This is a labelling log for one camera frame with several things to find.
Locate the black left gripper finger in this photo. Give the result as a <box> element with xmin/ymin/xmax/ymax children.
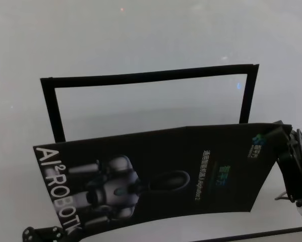
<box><xmin>71</xmin><ymin>222</ymin><xmax>88</xmax><ymax>239</ymax></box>

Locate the black rectangular tape frame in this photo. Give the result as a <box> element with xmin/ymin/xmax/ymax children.
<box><xmin>39</xmin><ymin>64</ymin><xmax>260</xmax><ymax>144</ymax></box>

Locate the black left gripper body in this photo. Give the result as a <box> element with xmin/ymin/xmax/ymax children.
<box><xmin>21</xmin><ymin>225</ymin><xmax>87</xmax><ymax>242</ymax></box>

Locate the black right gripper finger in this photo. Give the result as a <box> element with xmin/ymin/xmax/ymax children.
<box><xmin>265</xmin><ymin>124</ymin><xmax>293</xmax><ymax>141</ymax></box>

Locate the black robot poster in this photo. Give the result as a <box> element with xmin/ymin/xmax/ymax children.
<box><xmin>32</xmin><ymin>122</ymin><xmax>292</xmax><ymax>237</ymax></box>

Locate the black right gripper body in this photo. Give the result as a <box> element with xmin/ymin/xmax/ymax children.
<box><xmin>276</xmin><ymin>128</ymin><xmax>302</xmax><ymax>203</ymax></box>

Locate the grey cable loop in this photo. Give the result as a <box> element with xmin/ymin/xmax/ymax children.
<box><xmin>273</xmin><ymin>190</ymin><xmax>296</xmax><ymax>203</ymax></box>

